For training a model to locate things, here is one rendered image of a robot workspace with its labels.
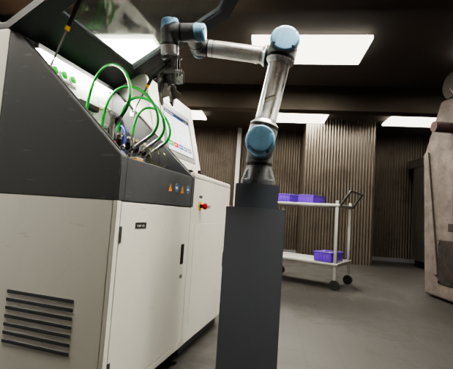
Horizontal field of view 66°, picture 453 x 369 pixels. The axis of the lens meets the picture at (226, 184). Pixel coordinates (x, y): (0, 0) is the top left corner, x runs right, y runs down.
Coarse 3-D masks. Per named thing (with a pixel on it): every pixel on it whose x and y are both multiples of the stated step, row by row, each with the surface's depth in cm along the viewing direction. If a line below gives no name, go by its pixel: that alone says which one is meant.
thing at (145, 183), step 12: (132, 168) 130; (144, 168) 138; (156, 168) 147; (132, 180) 130; (144, 180) 139; (156, 180) 148; (168, 180) 159; (180, 180) 171; (132, 192) 131; (144, 192) 139; (156, 192) 148; (168, 192) 160; (180, 192) 172; (168, 204) 160; (180, 204) 172
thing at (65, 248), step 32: (0, 224) 136; (32, 224) 131; (64, 224) 127; (96, 224) 123; (0, 256) 134; (32, 256) 130; (64, 256) 126; (96, 256) 122; (0, 288) 133; (32, 288) 128; (64, 288) 124; (96, 288) 121; (0, 320) 131; (32, 320) 127; (64, 320) 123; (96, 320) 120; (0, 352) 130; (32, 352) 126; (64, 352) 122; (96, 352) 118
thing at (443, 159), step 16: (448, 80) 390; (448, 96) 388; (448, 112) 379; (432, 128) 367; (448, 128) 361; (432, 144) 402; (448, 144) 375; (432, 160) 400; (448, 160) 373; (432, 176) 398; (448, 176) 372; (432, 192) 395; (448, 192) 370; (432, 208) 391; (448, 208) 368; (432, 224) 388; (448, 224) 356; (432, 240) 386; (448, 240) 365; (432, 256) 384; (448, 256) 361; (432, 272) 386; (448, 272) 360; (432, 288) 384; (448, 288) 360
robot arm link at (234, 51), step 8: (208, 40) 158; (216, 40) 159; (200, 48) 157; (208, 48) 158; (216, 48) 157; (224, 48) 157; (232, 48) 156; (240, 48) 156; (248, 48) 155; (256, 48) 155; (264, 48) 154; (200, 56) 164; (208, 56) 162; (216, 56) 160; (224, 56) 159; (232, 56) 158; (240, 56) 157; (248, 56) 156; (256, 56) 156; (264, 56) 154; (264, 64) 157
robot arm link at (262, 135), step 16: (272, 32) 139; (288, 32) 138; (272, 48) 140; (288, 48) 137; (272, 64) 141; (288, 64) 141; (272, 80) 139; (272, 96) 139; (272, 112) 139; (256, 128) 135; (272, 128) 137; (256, 144) 136; (272, 144) 135
